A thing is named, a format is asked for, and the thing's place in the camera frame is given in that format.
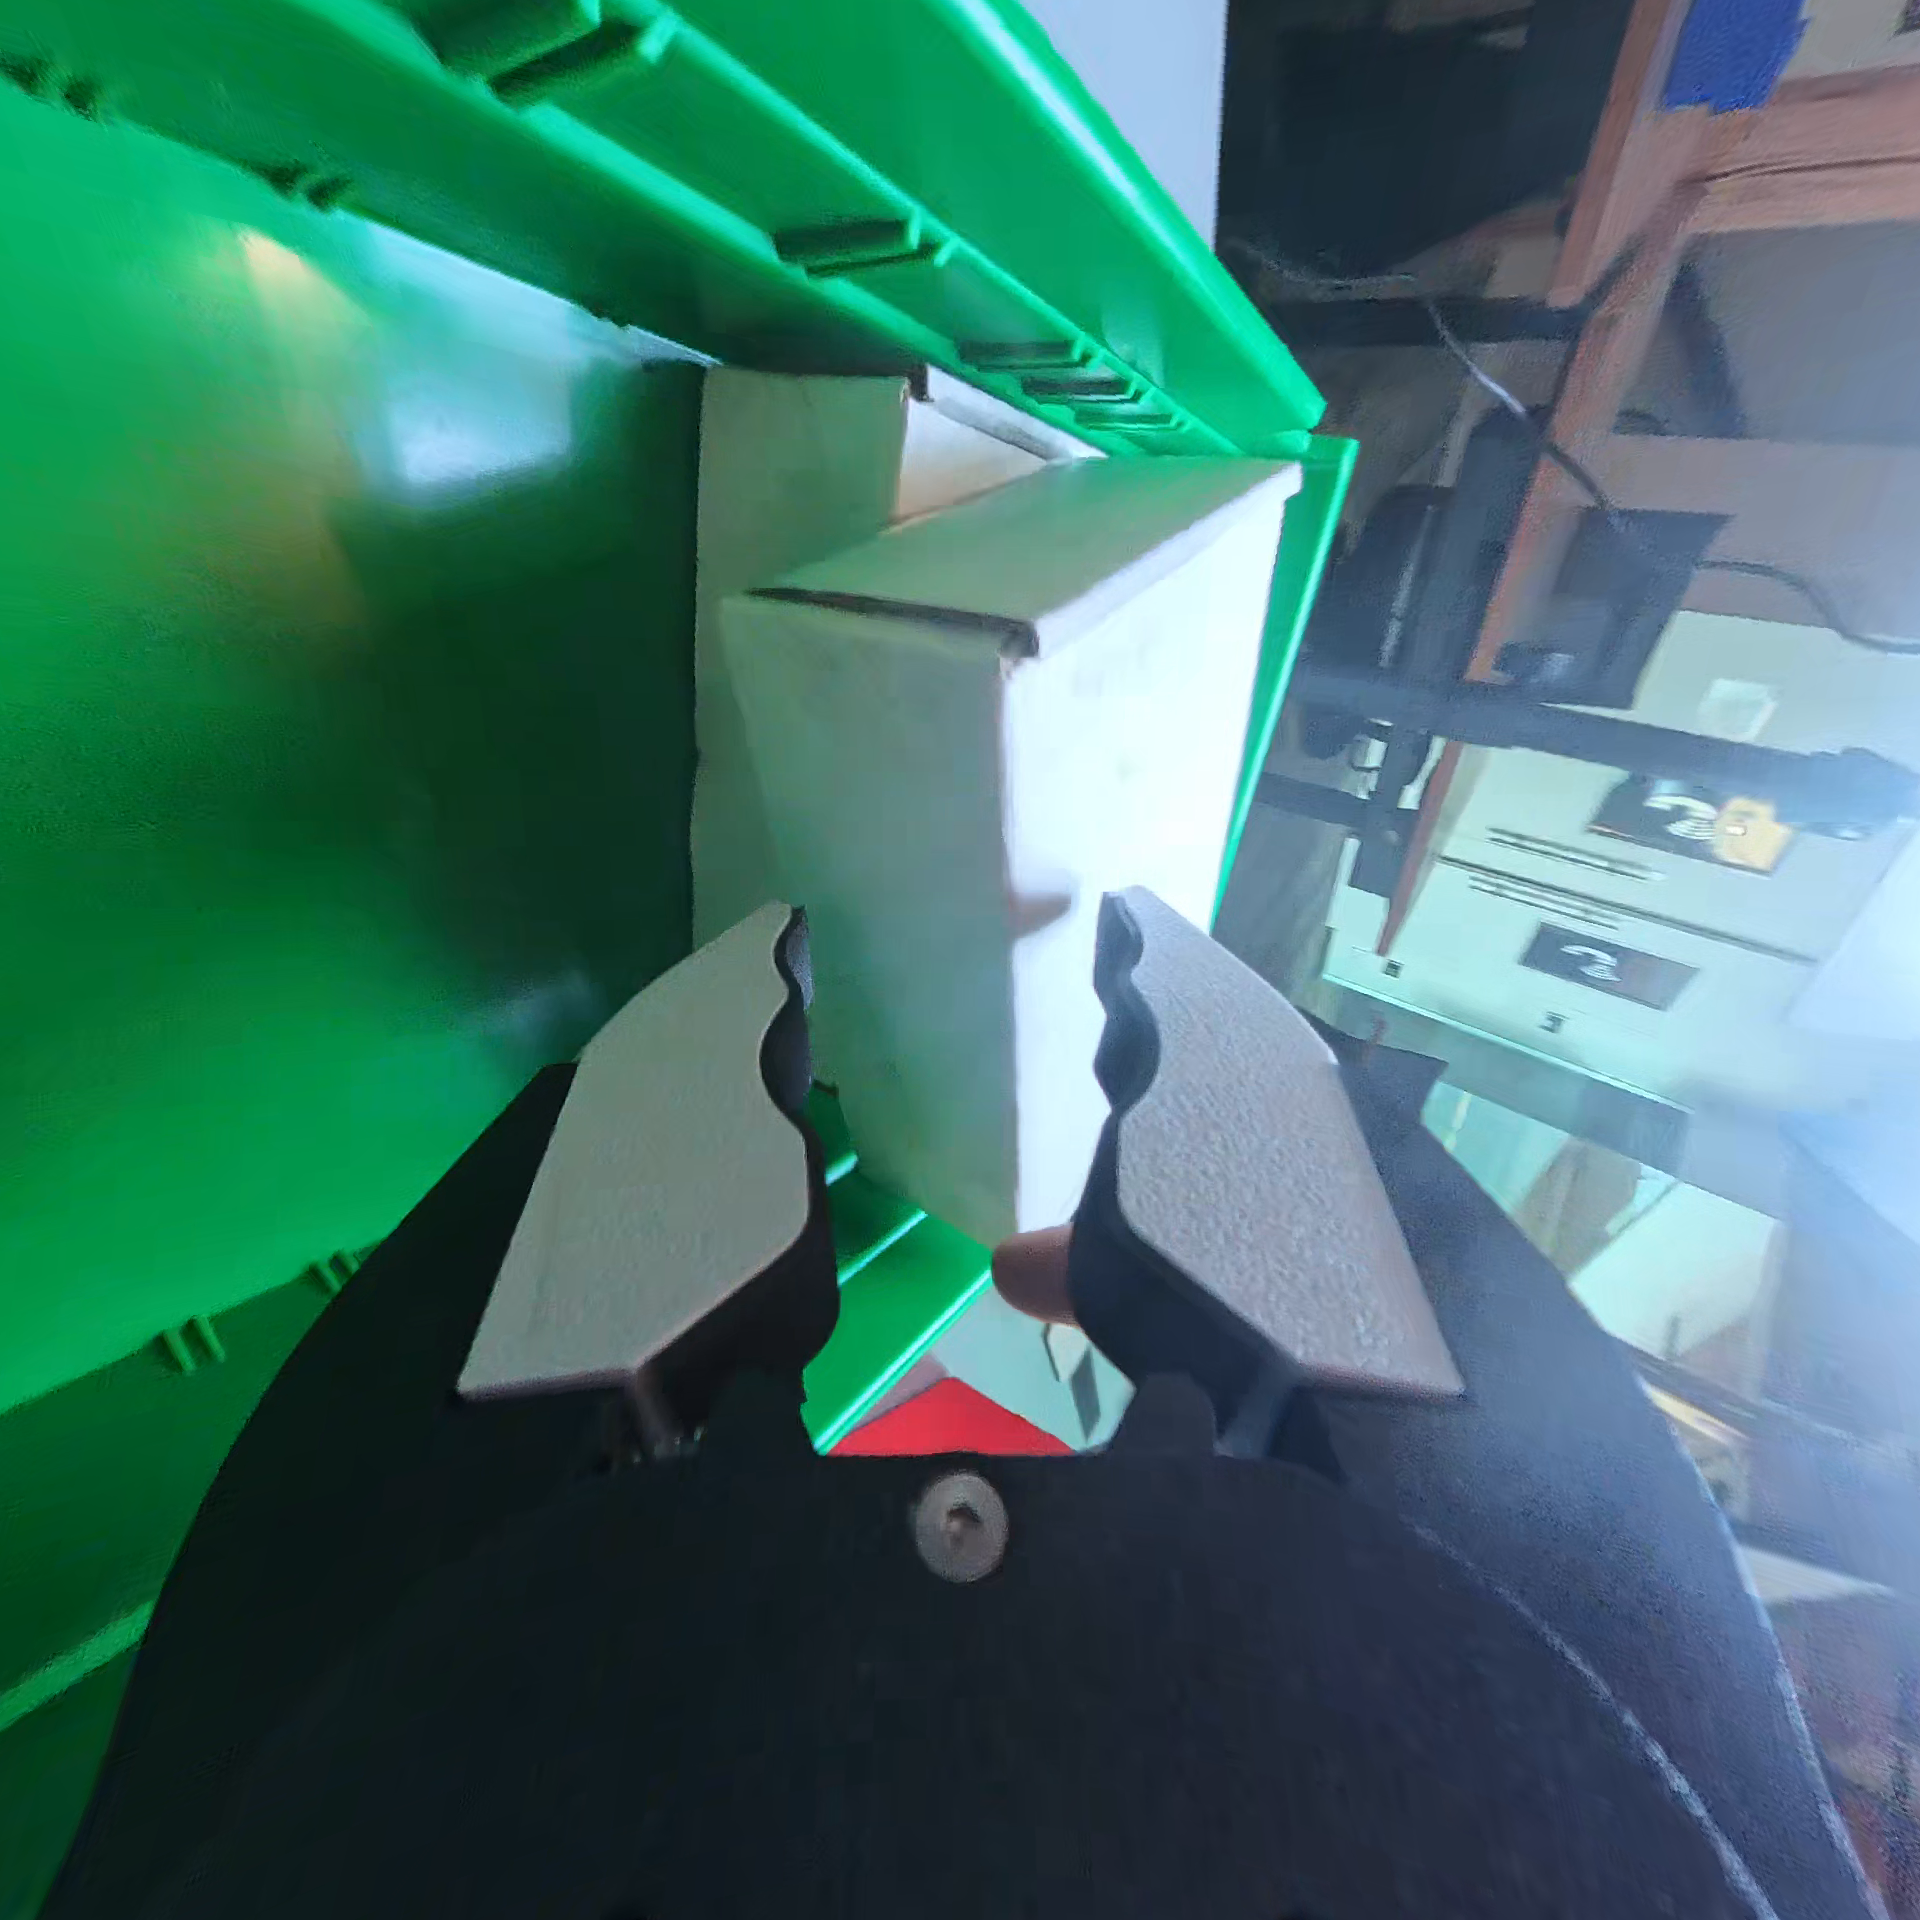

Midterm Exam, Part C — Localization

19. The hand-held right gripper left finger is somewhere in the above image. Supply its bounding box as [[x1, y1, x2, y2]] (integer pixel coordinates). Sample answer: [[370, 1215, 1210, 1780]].
[[454, 899, 841, 1427]]

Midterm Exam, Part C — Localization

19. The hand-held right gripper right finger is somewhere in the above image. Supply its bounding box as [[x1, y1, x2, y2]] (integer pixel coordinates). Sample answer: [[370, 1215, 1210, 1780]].
[[1069, 888, 1468, 1412]]

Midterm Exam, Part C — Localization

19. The white cardboard box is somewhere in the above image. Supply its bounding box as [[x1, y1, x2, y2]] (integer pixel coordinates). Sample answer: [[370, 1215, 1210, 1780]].
[[690, 365, 1307, 1251]]

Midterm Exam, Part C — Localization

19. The green plastic bin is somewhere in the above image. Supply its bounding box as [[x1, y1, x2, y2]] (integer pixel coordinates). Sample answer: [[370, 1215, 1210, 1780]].
[[0, 0, 1363, 1920]]

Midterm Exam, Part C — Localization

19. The person's right hand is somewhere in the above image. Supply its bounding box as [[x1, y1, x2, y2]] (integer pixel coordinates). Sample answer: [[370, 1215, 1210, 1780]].
[[991, 1225, 1083, 1329]]

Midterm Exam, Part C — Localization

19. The red plastic bin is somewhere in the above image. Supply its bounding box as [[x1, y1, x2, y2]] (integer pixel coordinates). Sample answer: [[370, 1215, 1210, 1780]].
[[828, 1378, 1077, 1460]]

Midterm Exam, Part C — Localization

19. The white sign board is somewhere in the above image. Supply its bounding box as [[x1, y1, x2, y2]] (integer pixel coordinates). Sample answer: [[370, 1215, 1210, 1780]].
[[1324, 608, 1911, 1084]]

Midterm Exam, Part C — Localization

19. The blue tape piece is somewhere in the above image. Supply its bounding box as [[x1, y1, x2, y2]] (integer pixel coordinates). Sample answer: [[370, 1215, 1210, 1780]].
[[1655, 0, 1812, 118]]

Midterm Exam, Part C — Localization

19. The black cable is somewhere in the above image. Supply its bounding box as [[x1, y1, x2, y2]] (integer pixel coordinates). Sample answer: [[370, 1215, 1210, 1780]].
[[1423, 297, 1920, 654]]

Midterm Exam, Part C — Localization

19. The wooden post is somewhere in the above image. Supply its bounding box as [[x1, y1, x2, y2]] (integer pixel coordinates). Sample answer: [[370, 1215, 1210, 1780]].
[[1378, 0, 1920, 963]]

